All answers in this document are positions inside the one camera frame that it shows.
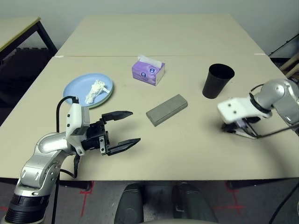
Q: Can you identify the white tissue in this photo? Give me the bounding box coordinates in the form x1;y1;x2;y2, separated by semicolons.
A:
84;79;111;105

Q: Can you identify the black plastic cup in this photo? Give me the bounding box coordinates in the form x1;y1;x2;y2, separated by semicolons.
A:
202;63;235;100

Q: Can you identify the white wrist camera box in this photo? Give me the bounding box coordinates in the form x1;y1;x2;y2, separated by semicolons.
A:
217;97;273;125
65;102;91;156

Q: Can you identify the black foam floor mat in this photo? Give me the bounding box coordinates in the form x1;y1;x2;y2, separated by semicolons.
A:
0;47;56;105

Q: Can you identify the black stand rod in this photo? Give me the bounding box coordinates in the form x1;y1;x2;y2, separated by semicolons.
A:
268;34;299;57

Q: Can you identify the green plastic plate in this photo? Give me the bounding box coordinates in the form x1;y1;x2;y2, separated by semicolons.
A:
88;80;116;110

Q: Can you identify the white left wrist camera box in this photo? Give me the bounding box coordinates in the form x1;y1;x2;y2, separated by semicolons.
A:
65;102;91;156

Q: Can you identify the grey glasses case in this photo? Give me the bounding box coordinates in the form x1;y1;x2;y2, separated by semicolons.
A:
146;94;189;127

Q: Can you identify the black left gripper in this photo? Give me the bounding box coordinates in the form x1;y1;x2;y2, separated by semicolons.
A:
82;111;142;156

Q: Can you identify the dark grey robot leg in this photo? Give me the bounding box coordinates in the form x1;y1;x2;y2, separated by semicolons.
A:
116;183;144;224
172;183;218;224

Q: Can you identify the dark grey robot left leg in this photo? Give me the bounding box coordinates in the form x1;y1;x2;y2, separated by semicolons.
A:
116;183;144;224

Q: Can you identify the wooden stool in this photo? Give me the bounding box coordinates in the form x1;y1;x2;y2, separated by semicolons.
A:
279;55;299;79

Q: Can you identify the beige side table black frame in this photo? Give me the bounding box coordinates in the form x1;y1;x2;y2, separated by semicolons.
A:
0;16;58;62

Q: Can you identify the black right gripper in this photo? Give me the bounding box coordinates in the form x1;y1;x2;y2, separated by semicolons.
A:
221;116;261;135

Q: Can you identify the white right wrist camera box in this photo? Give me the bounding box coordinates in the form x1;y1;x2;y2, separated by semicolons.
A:
217;97;273;125

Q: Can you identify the purple tissue pack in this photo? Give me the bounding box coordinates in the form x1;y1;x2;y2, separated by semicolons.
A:
131;55;166;86

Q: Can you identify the black table foot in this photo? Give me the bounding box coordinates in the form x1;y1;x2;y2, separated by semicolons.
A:
58;180;92;191

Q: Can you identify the dark grey robot right leg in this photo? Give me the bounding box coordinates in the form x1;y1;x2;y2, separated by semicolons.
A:
172;183;218;224

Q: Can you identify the blue plastic plate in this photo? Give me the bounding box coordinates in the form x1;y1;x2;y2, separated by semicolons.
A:
63;73;114;108

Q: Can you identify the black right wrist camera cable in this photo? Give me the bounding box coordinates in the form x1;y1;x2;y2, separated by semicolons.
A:
238;84;299;224

